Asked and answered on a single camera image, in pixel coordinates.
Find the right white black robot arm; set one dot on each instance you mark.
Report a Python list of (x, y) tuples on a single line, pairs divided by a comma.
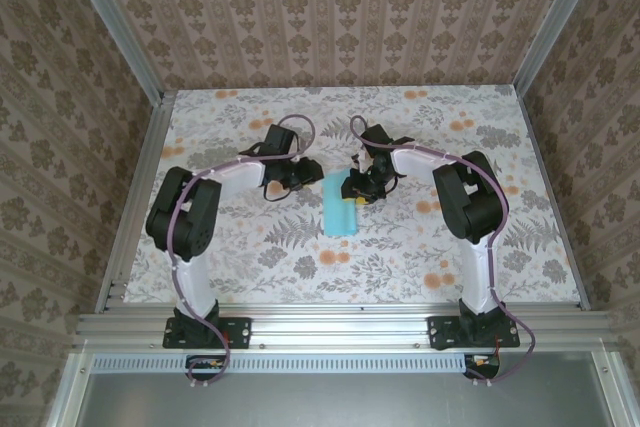
[(417, 162)]

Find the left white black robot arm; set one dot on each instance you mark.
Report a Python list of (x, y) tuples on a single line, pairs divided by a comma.
[(240, 181)]

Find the light blue cloth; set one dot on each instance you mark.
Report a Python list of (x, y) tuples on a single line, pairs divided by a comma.
[(340, 217)]

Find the grey metal panel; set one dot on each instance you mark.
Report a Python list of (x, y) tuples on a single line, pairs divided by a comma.
[(340, 402)]

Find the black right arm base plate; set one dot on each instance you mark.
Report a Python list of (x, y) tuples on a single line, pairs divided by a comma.
[(437, 333)]

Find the aluminium frame post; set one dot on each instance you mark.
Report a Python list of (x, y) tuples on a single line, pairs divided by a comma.
[(555, 22), (115, 27)]

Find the long aluminium cross rail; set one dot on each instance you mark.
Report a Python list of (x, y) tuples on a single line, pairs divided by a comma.
[(340, 329)]

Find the black connector board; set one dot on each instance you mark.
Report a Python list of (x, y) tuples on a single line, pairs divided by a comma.
[(482, 372), (210, 373)]

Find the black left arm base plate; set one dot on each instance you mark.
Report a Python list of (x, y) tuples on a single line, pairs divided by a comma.
[(241, 331)]

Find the aluminium side rail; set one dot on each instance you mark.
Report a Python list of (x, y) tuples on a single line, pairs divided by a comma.
[(555, 197), (137, 197)]

